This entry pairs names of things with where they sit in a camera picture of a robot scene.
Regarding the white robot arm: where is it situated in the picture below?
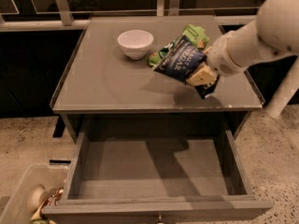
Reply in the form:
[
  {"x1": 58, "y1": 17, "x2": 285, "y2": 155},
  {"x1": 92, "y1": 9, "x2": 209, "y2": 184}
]
[{"x1": 186, "y1": 0, "x2": 299, "y2": 86}]

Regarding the grey cabinet with counter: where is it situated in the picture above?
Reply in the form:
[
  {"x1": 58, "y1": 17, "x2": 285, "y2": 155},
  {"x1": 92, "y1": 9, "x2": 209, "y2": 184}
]
[{"x1": 50, "y1": 16, "x2": 263, "y2": 138}]

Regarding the brown packet in bin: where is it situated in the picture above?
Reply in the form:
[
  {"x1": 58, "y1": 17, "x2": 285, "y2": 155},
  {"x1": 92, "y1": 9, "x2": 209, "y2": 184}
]
[{"x1": 47, "y1": 188, "x2": 64, "y2": 206}]

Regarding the metal railing frame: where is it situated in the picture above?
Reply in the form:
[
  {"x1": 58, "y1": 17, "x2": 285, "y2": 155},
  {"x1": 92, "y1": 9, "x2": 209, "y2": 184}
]
[{"x1": 0, "y1": 0, "x2": 265, "y2": 32}]

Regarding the blue chip bag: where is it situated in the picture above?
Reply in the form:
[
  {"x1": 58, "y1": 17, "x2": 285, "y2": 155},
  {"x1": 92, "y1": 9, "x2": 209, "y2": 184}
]
[{"x1": 153, "y1": 36, "x2": 219, "y2": 99}]

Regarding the beige round object in bin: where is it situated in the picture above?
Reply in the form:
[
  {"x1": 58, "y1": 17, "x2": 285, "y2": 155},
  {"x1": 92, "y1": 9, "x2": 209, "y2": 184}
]
[{"x1": 27, "y1": 184, "x2": 49, "y2": 214}]

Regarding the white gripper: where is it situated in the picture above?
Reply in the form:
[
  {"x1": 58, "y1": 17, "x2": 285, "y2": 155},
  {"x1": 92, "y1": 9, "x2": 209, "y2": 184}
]
[{"x1": 186, "y1": 32, "x2": 246, "y2": 86}]

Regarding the green snack bag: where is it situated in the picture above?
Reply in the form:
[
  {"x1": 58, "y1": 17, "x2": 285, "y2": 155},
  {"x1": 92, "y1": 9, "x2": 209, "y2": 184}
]
[{"x1": 149, "y1": 24, "x2": 209, "y2": 67}]

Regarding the open grey top drawer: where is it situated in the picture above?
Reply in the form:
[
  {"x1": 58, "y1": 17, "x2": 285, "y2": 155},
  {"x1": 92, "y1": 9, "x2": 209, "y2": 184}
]
[{"x1": 44, "y1": 131, "x2": 272, "y2": 224}]

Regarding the white ceramic bowl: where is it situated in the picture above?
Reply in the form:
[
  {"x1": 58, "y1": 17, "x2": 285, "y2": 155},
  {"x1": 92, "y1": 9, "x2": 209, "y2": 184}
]
[{"x1": 117, "y1": 30, "x2": 153, "y2": 60}]

